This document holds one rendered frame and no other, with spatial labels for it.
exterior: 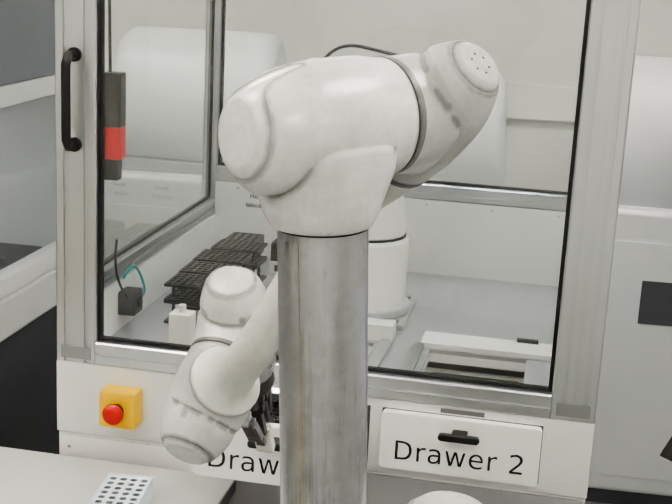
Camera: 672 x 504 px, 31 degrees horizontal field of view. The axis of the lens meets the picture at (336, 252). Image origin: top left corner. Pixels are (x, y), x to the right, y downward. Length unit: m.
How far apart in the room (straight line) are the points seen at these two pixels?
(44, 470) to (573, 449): 0.98
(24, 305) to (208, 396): 1.44
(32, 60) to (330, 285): 1.79
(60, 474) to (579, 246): 1.04
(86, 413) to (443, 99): 1.30
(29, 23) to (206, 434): 1.52
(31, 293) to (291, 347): 1.81
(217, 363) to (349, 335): 0.36
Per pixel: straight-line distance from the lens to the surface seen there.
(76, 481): 2.34
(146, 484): 2.24
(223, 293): 1.73
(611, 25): 2.08
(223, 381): 1.64
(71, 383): 2.42
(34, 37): 2.99
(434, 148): 1.34
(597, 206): 2.12
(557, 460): 2.26
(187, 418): 1.67
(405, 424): 2.24
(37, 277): 3.10
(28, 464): 2.42
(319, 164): 1.23
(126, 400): 2.33
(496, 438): 2.23
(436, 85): 1.32
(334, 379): 1.33
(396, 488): 2.31
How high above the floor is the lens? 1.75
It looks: 14 degrees down
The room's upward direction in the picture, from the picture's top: 3 degrees clockwise
